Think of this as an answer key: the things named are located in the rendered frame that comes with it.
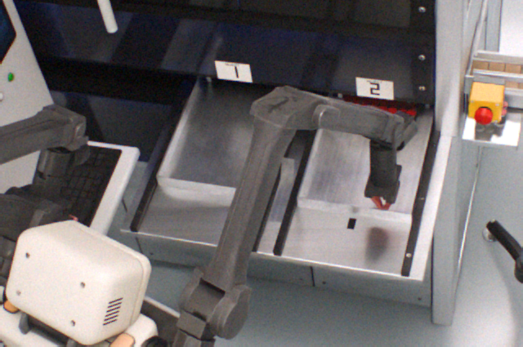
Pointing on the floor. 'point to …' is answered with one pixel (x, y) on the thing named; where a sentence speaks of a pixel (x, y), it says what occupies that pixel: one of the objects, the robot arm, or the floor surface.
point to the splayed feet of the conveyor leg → (491, 233)
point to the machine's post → (449, 122)
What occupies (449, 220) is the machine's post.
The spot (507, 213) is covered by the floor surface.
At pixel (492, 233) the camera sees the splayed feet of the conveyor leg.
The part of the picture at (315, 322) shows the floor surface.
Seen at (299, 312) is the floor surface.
